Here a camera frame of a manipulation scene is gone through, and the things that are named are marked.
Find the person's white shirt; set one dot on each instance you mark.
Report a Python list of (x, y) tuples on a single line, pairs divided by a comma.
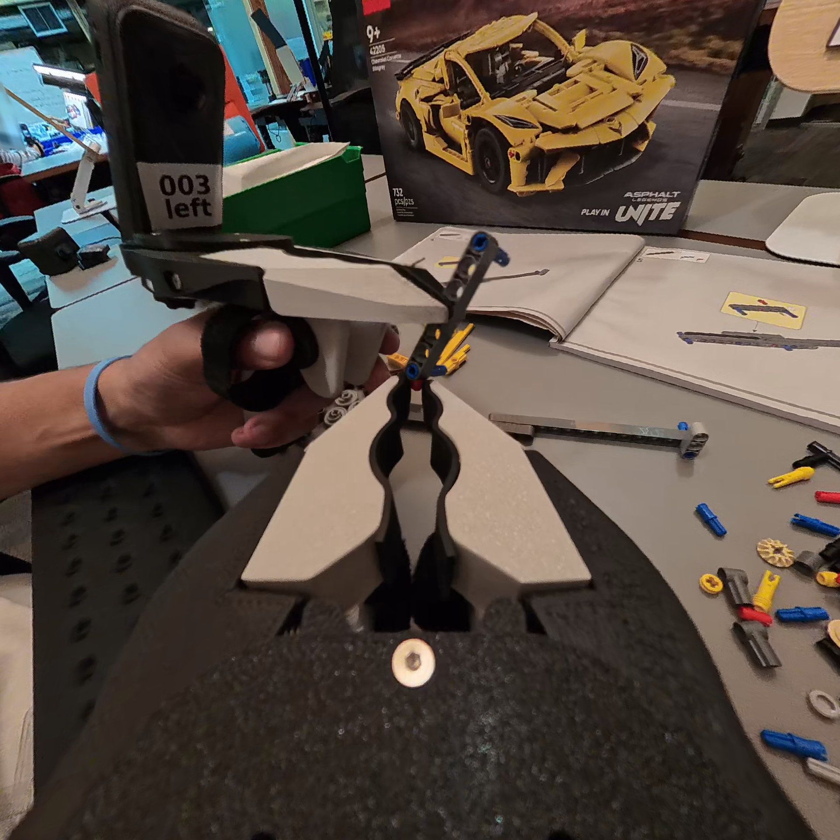
[(13, 689)]

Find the person's left hand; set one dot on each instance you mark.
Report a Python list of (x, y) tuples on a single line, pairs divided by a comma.
[(164, 394)]

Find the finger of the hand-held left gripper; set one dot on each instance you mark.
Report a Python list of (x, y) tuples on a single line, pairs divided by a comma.
[(341, 292)]

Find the dark grey lego beam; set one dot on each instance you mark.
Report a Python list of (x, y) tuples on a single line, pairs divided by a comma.
[(463, 282)]

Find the wooden document stand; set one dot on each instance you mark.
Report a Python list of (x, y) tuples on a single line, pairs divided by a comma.
[(84, 180), (800, 52)]

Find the group of yellow lego pieces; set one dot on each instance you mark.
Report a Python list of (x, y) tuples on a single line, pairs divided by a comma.
[(453, 348)]

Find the black device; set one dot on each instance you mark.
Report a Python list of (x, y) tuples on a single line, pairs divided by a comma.
[(52, 253)]

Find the long grey lego beam assembly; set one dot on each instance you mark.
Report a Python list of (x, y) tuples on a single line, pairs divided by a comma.
[(590, 433)]

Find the green plastic bin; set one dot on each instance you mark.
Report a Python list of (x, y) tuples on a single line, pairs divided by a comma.
[(295, 203)]

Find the lego set box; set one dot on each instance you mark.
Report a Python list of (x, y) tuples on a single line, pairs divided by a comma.
[(558, 111)]

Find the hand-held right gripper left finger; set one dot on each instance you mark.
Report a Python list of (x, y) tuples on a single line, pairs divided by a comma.
[(321, 518)]

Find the blue wristband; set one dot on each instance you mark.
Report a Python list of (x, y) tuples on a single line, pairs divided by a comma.
[(98, 407)]

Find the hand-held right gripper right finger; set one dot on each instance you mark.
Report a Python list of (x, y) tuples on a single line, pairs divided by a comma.
[(512, 518)]

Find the open instruction booklet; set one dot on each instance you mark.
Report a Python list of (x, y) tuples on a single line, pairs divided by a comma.
[(656, 328)]

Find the pile of mixed lego pins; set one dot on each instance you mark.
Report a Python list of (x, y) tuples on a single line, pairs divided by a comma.
[(774, 590)]

